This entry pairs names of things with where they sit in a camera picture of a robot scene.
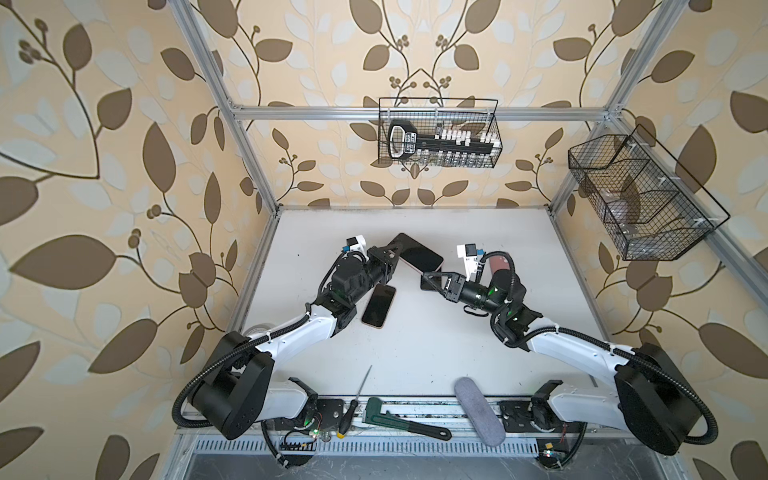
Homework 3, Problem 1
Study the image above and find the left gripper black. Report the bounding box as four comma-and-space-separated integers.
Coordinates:
347, 240, 401, 308

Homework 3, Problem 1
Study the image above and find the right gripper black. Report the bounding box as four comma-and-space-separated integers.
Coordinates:
425, 272, 506, 321

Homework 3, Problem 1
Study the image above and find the pink phone case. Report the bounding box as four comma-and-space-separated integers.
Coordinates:
483, 251, 515, 275

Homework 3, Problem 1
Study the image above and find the blue phone black screen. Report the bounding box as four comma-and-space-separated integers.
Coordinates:
420, 268, 442, 292

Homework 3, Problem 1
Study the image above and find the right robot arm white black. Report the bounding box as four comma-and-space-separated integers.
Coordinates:
422, 269, 719, 455

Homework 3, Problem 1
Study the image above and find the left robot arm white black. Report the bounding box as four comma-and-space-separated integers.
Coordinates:
171, 237, 401, 440

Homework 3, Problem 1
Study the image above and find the white tape roll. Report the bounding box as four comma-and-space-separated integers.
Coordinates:
242, 324, 271, 339

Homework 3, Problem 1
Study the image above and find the green pipe wrench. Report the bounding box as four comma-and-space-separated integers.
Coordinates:
363, 397, 452, 441

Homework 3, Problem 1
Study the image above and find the grey oblong pouch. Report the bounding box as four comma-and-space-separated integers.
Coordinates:
454, 377, 506, 447

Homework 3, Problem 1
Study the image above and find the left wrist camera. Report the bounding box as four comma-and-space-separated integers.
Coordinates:
343, 235, 367, 254

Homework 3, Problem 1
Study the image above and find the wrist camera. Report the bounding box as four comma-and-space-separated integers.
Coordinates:
343, 235, 367, 254
457, 243, 485, 282

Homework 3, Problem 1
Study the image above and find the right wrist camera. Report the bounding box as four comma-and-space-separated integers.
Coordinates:
457, 243, 485, 282

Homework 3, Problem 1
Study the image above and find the black socket set rail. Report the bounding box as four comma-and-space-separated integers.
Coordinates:
384, 120, 502, 162

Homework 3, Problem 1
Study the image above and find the black wire basket back wall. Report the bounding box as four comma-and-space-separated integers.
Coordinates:
377, 96, 503, 169

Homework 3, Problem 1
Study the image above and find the black wire basket wall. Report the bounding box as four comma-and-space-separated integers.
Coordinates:
568, 124, 731, 261
377, 96, 503, 169

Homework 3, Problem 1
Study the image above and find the screwdriver black yellow handle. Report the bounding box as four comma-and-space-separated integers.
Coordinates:
336, 366, 372, 439

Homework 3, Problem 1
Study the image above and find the black wire basket right wall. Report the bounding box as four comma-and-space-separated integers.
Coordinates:
568, 124, 731, 261

